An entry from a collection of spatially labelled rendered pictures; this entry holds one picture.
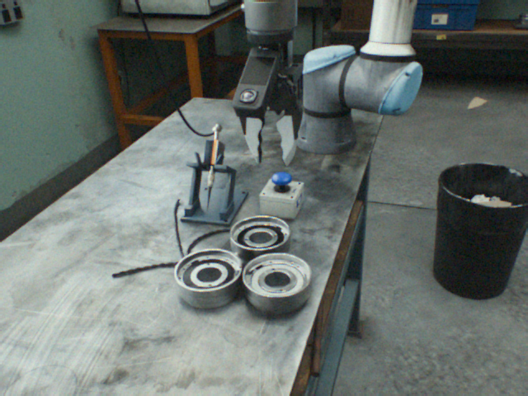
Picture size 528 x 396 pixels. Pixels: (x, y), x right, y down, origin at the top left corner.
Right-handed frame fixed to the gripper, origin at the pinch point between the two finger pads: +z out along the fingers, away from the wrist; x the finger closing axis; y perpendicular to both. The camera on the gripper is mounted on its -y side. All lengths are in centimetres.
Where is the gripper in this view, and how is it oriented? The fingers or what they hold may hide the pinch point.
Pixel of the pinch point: (271, 158)
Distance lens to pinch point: 83.0
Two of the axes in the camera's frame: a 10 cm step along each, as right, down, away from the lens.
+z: 0.4, 8.6, 5.1
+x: -9.5, -1.2, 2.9
